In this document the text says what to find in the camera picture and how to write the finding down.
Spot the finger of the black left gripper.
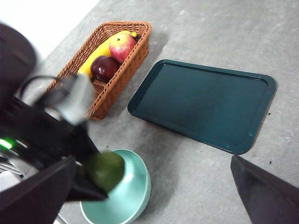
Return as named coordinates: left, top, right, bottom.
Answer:
left=66, top=166, right=110, bottom=202
left=74, top=121, right=101, bottom=162

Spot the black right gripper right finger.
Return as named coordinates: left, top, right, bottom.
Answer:
left=230, top=155, right=299, bottom=224

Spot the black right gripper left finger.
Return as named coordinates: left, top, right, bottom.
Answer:
left=0, top=155, right=77, bottom=224

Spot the green avocado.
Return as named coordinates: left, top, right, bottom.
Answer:
left=81, top=151, right=125, bottom=194

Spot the teal ribbed bowl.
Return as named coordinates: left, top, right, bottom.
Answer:
left=79, top=149, right=152, bottom=224

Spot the brown wicker basket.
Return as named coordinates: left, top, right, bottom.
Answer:
left=44, top=21, right=152, bottom=120

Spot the dark purple plum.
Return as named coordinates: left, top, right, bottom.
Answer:
left=90, top=55, right=119, bottom=84

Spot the yellow banana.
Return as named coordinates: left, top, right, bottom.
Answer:
left=77, top=30, right=138, bottom=79

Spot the red apple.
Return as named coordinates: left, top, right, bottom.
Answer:
left=108, top=32, right=137, bottom=63

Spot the dark green rectangular tray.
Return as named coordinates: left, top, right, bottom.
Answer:
left=127, top=59, right=277, bottom=155

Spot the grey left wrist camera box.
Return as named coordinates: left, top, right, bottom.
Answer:
left=56, top=74, right=94, bottom=126

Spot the black left camera cable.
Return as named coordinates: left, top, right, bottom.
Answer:
left=20, top=75, right=78, bottom=105

